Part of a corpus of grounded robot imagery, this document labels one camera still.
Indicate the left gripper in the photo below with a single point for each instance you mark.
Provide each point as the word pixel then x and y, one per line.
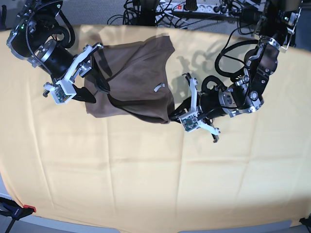
pixel 200 103

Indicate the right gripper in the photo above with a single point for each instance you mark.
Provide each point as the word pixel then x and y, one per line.
pixel 66 67

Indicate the brown T-shirt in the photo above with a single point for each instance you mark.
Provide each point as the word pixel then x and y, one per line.
pixel 136 74

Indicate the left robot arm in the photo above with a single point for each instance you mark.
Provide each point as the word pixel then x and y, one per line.
pixel 275 28

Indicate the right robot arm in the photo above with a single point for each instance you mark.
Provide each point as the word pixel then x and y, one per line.
pixel 42 35

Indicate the yellow table cloth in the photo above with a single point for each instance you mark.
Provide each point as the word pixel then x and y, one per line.
pixel 138 177

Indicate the white power strip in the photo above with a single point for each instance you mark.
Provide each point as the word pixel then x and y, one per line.
pixel 179 8

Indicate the black power adapter box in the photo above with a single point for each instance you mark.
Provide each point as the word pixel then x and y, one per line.
pixel 251 16

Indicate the black clamp with orange tip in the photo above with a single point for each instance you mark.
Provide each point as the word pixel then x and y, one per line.
pixel 9 208

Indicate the black clamp right corner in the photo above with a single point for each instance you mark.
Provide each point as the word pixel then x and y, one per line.
pixel 306 222

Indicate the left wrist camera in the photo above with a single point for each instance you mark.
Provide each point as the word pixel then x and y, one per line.
pixel 189 122

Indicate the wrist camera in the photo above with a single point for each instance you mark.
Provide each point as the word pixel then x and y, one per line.
pixel 62 92
pixel 189 122

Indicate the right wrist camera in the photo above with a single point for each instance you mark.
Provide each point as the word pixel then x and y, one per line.
pixel 62 92

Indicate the black stand post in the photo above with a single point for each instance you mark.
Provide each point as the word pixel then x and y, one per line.
pixel 148 12

